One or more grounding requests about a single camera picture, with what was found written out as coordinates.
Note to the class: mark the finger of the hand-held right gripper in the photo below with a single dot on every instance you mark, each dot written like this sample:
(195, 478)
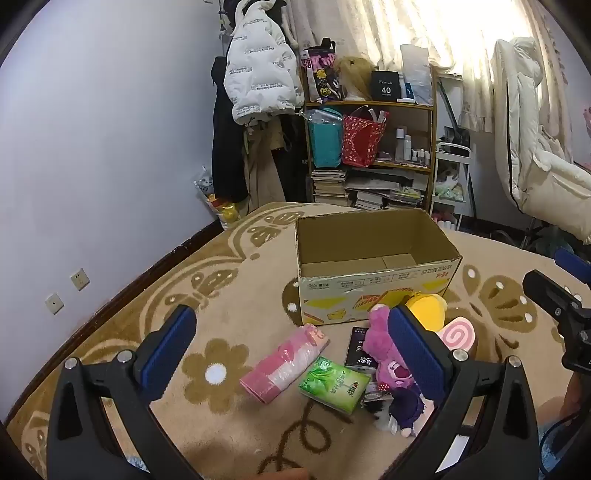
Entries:
(551, 293)
(575, 264)

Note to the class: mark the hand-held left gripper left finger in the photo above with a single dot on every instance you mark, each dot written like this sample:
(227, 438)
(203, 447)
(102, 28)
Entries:
(168, 350)

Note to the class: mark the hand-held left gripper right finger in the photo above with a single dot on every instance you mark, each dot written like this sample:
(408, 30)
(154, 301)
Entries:
(411, 350)

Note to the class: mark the magenta plush bear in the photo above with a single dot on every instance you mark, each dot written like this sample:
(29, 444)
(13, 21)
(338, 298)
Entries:
(376, 339)

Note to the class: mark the yellow plush pouch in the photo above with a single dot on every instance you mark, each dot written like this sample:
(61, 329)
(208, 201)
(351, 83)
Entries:
(427, 311)

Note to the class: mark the pink swirl plush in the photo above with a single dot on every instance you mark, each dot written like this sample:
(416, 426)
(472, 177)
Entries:
(457, 334)

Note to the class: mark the dark purple plush doll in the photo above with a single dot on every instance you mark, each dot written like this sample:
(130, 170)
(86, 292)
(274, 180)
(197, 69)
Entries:
(406, 408)

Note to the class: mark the printed cardboard box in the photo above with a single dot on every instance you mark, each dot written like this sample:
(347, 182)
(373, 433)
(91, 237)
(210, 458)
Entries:
(369, 295)

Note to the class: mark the person's right forearm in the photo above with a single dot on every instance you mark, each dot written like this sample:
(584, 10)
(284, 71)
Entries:
(571, 399)

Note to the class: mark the black chair base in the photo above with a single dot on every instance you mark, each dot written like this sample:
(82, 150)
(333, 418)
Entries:
(531, 230)

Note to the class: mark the green tissue pack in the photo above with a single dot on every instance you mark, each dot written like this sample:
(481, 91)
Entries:
(332, 383)

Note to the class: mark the beige floral rug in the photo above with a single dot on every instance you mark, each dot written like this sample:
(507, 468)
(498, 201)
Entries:
(231, 286)

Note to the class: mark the person's blue jeans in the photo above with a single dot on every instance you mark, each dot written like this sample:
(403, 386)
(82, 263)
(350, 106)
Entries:
(563, 443)

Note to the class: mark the pink tissue pack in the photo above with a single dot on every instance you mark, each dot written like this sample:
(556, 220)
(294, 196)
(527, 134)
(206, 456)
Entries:
(281, 367)

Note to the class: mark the white cart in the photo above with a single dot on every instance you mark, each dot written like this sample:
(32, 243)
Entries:
(468, 194)

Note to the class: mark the pale green cloth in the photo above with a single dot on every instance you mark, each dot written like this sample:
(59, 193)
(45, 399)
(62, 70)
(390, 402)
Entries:
(450, 191)

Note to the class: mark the plastic bag of toys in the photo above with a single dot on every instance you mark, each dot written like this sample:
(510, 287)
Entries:
(221, 212)

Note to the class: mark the calico cat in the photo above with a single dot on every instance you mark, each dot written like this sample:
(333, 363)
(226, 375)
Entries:
(447, 175)

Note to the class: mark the white reclining chair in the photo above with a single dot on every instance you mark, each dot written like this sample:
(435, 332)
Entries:
(521, 115)

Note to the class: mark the pile of books and papers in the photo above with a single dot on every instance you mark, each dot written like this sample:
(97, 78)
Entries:
(383, 194)

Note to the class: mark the black bag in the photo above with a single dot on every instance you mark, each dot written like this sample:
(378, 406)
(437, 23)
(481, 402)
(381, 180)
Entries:
(457, 143)

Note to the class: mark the stack of books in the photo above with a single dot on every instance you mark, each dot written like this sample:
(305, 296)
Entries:
(330, 187)

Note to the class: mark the beige coat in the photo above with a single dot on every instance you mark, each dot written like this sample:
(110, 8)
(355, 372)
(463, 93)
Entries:
(261, 175)

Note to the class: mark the row of cosmetic bottles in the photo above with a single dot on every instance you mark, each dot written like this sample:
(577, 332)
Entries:
(407, 150)

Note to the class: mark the red patterned bag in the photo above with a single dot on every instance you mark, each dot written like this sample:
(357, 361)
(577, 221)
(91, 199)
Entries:
(360, 143)

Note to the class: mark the black coat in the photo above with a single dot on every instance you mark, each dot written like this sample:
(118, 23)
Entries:
(226, 138)

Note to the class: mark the teal bag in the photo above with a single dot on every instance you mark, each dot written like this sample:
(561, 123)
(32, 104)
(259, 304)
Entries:
(325, 143)

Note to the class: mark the black garment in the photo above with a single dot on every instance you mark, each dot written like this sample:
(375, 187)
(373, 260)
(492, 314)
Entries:
(291, 157)

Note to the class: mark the wooden shelf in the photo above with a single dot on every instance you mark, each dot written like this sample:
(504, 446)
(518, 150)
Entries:
(406, 105)

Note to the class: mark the white plastic bag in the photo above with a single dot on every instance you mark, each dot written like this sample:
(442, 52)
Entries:
(415, 69)

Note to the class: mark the black box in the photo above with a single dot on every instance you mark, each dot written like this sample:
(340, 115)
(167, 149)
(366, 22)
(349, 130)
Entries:
(388, 87)

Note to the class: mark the blonde wig head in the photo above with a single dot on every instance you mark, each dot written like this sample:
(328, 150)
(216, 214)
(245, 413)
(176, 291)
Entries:
(355, 74)

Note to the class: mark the cream curtain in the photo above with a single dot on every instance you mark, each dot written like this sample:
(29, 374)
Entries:
(415, 27)

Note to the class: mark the purple printed bag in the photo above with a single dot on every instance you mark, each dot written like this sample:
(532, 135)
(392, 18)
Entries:
(323, 74)

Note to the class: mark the white puffer jacket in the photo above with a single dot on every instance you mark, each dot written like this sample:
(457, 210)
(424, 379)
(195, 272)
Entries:
(258, 69)

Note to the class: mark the white wall socket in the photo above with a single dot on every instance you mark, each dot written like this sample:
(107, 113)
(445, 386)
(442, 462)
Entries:
(80, 279)
(54, 303)

